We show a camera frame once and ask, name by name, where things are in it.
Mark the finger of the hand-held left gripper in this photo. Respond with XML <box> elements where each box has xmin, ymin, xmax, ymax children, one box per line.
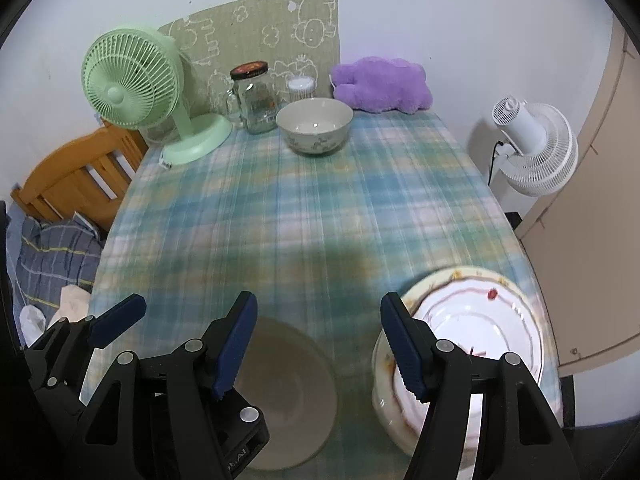
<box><xmin>220</xmin><ymin>391</ymin><xmax>272</xmax><ymax>480</ymax></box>
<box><xmin>26</xmin><ymin>293</ymin><xmax>147</xmax><ymax>397</ymax></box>

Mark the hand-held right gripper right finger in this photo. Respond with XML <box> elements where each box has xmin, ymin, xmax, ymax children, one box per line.
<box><xmin>380</xmin><ymin>292</ymin><xmax>581</xmax><ymax>480</ymax></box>

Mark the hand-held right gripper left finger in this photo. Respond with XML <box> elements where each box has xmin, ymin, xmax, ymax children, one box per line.
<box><xmin>72</xmin><ymin>291</ymin><xmax>259</xmax><ymax>480</ymax></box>

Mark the round yellow flower plate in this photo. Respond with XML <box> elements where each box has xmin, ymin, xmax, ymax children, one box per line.
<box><xmin>371</xmin><ymin>330</ymin><xmax>481</xmax><ymax>480</ymax></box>

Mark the large grey floral bowl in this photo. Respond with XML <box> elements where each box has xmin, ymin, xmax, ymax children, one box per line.
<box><xmin>231</xmin><ymin>316</ymin><xmax>337</xmax><ymax>472</ymax></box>

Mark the white red-rimmed plate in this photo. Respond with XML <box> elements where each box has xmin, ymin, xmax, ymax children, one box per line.
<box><xmin>395</xmin><ymin>280</ymin><xmax>546</xmax><ymax>467</ymax></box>

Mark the scalloped yellow flower plate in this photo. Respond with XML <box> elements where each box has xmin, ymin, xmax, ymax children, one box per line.
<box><xmin>402</xmin><ymin>266</ymin><xmax>537</xmax><ymax>341</ymax></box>

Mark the cream cloth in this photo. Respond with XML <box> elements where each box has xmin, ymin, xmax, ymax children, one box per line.
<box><xmin>59</xmin><ymin>284</ymin><xmax>92</xmax><ymax>323</ymax></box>

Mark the white plastic bag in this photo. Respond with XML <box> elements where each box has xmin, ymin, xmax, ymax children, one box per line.
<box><xmin>19</xmin><ymin>304</ymin><xmax>49</xmax><ymax>347</ymax></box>

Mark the blue striped bedding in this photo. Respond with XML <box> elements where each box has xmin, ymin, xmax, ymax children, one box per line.
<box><xmin>10</xmin><ymin>215</ymin><xmax>104</xmax><ymax>312</ymax></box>

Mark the plaid tablecloth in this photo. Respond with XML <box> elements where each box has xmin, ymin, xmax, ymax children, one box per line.
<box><xmin>87</xmin><ymin>110</ymin><xmax>564</xmax><ymax>480</ymax></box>

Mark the beige door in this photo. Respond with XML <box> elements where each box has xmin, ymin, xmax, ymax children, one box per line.
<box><xmin>514</xmin><ymin>14</ymin><xmax>640</xmax><ymax>377</ymax></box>

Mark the green desk fan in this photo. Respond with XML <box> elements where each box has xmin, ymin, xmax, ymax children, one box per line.
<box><xmin>81</xmin><ymin>27</ymin><xmax>234</xmax><ymax>165</ymax></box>

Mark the white clip fan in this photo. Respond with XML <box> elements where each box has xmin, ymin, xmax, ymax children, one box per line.
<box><xmin>491</xmin><ymin>95</ymin><xmax>580</xmax><ymax>197</ymax></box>

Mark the medium floral bowl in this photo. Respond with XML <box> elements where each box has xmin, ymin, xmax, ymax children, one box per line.
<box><xmin>276</xmin><ymin>98</ymin><xmax>354</xmax><ymax>157</ymax></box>

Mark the glass jar with black lid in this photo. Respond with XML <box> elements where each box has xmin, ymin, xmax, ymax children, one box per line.
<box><xmin>226</xmin><ymin>61</ymin><xmax>279</xmax><ymax>135</ymax></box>

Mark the cotton swab container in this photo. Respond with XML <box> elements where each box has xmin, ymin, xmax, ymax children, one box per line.
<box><xmin>286</xmin><ymin>75</ymin><xmax>317</xmax><ymax>106</ymax></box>

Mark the purple plush toy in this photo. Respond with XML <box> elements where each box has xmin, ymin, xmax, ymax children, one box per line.
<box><xmin>330</xmin><ymin>56</ymin><xmax>434</xmax><ymax>115</ymax></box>

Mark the cardboard sheet with drawings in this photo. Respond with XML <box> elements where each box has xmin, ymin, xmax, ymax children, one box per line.
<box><xmin>157</xmin><ymin>0</ymin><xmax>342</xmax><ymax>117</ymax></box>

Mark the black fan cable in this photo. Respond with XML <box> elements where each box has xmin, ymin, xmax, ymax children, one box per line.
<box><xmin>487</xmin><ymin>139</ymin><xmax>507</xmax><ymax>184</ymax></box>

